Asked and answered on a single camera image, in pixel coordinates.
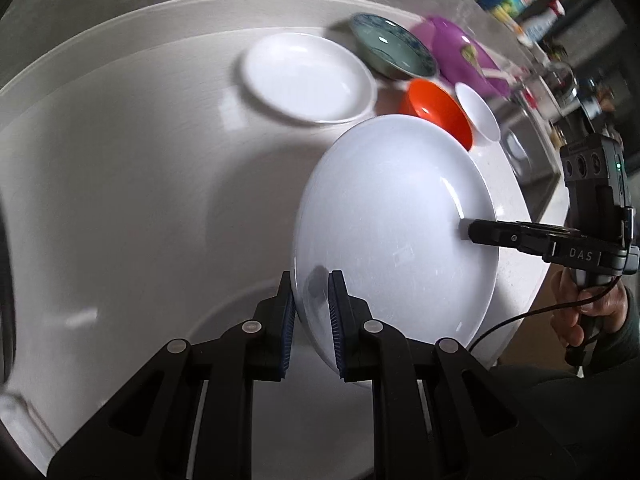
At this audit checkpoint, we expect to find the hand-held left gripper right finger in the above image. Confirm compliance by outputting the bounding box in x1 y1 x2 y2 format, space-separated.
327 270 576 480

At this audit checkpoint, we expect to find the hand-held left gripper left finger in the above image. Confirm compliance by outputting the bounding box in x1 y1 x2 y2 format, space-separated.
47 270 297 480

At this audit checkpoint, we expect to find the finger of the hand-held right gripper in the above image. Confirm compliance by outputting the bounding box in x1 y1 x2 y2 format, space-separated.
459 218 552 257

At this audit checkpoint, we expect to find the large white plate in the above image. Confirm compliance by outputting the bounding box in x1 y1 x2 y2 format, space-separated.
291 114 500 376

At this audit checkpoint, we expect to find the small white bowl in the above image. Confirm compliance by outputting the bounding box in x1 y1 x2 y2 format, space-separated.
454 82 502 142

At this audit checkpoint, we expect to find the orange bowl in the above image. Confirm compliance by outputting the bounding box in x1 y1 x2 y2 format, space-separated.
398 78 474 152

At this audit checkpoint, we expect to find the blue-green patterned plate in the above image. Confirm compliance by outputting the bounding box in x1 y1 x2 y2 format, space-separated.
348 12 439 81

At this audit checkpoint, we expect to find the small white plate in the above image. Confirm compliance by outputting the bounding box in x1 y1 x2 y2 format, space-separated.
236 32 378 126

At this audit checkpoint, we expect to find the person's right hand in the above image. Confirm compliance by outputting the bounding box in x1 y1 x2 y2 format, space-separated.
551 268 631 347

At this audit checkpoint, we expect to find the steel sink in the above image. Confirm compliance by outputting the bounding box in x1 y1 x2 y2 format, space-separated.
500 102 562 183

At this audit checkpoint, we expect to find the white dish in sink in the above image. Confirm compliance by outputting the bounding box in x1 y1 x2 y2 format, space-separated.
505 130 532 162

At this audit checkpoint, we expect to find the chrome faucet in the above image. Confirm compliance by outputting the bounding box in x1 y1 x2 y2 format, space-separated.
520 60 577 107

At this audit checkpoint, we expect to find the white spoon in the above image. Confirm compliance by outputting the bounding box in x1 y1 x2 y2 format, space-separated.
479 67 517 85

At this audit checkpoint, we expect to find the white spray bottle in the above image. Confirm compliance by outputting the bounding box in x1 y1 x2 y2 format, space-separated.
517 0 567 47

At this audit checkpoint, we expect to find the purple plastic bowl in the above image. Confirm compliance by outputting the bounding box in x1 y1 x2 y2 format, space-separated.
410 16 512 98

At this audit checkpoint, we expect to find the person's dark clothing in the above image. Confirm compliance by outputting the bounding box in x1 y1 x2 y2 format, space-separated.
490 362 640 480

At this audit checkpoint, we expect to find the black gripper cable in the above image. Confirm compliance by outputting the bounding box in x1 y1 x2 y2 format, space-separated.
469 280 621 352

